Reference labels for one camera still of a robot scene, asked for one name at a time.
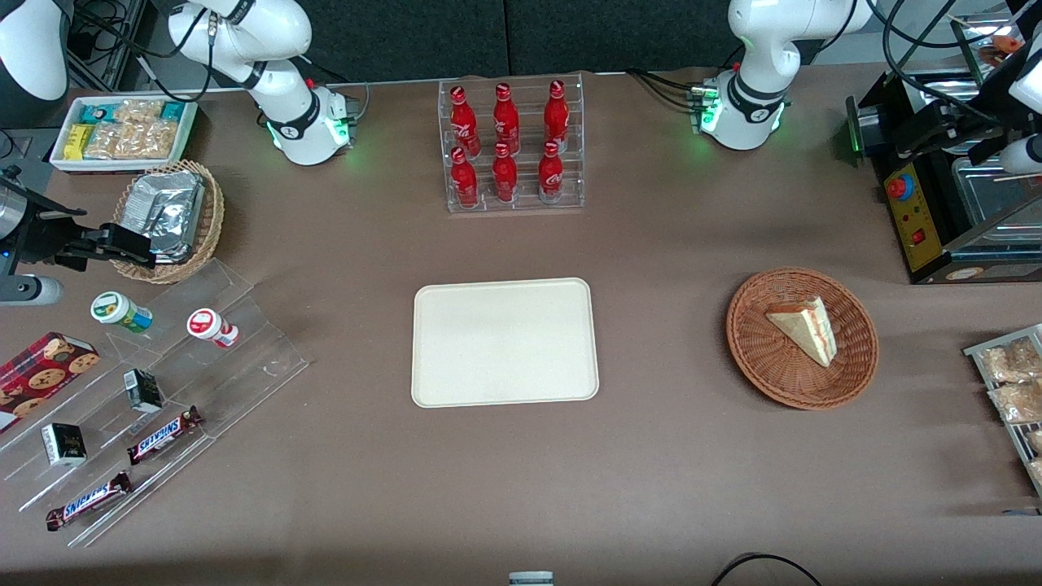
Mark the green lid cup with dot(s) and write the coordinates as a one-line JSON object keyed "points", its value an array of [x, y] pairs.
{"points": [[118, 311]]}

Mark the grey device edge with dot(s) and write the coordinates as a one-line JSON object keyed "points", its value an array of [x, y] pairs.
{"points": [[531, 579]]}

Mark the steel food pan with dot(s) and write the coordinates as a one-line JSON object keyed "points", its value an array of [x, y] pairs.
{"points": [[989, 195]]}

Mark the teal snack packet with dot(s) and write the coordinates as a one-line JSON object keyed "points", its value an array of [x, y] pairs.
{"points": [[172, 111], [96, 114]]}

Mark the clear acrylic stepped display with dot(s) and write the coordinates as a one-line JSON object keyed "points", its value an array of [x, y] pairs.
{"points": [[244, 366]]}

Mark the clear acrylic bottle rack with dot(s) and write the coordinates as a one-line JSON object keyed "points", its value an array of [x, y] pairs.
{"points": [[525, 203]]}

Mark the triangle sandwich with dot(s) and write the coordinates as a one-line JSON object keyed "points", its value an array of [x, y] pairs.
{"points": [[806, 330]]}

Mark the white snack tray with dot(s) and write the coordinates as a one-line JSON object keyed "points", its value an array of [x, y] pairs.
{"points": [[61, 161]]}

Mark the brown wicker basket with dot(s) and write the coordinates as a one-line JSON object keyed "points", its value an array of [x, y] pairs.
{"points": [[781, 366]]}

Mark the clear bag of nuts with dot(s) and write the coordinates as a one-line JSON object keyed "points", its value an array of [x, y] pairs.
{"points": [[148, 140], [138, 111], [103, 141]]}

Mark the yellow snack packet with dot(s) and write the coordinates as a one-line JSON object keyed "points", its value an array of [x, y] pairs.
{"points": [[77, 142]]}

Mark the light wicker basket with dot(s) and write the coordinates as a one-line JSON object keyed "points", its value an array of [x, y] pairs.
{"points": [[212, 220]]}

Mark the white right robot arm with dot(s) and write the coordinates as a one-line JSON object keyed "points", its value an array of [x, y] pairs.
{"points": [[277, 89]]}

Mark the skewered fried food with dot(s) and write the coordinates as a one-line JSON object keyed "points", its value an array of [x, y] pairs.
{"points": [[1003, 45]]}

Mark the red plaid cookie box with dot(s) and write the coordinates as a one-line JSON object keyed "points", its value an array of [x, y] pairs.
{"points": [[41, 378]]}

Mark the black hot food display case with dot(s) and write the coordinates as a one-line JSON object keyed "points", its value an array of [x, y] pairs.
{"points": [[916, 220]]}

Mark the silver foil pack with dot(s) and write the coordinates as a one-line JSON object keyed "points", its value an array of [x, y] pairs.
{"points": [[167, 212]]}

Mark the cream plastic tray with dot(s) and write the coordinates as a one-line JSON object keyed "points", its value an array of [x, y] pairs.
{"points": [[505, 342]]}

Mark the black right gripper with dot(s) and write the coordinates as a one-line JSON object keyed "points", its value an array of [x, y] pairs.
{"points": [[42, 234]]}

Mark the Snickers chocolate bar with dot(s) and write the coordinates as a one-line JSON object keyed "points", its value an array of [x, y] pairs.
{"points": [[88, 500], [163, 435]]}

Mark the red lid cup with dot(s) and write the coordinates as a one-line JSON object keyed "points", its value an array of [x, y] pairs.
{"points": [[207, 325]]}

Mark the red cola bottle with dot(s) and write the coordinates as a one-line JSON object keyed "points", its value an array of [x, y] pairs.
{"points": [[463, 122], [506, 122], [551, 175], [505, 177], [556, 118], [464, 183]]}

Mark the clear bag of pastry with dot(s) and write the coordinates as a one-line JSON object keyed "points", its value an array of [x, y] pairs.
{"points": [[1009, 362], [1017, 403]]}

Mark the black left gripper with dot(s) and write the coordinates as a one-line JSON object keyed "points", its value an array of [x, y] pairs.
{"points": [[987, 109]]}

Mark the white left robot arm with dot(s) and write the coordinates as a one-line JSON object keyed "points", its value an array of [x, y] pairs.
{"points": [[757, 49]]}

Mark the small black carton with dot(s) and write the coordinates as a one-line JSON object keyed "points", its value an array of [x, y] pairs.
{"points": [[143, 391], [63, 445]]}

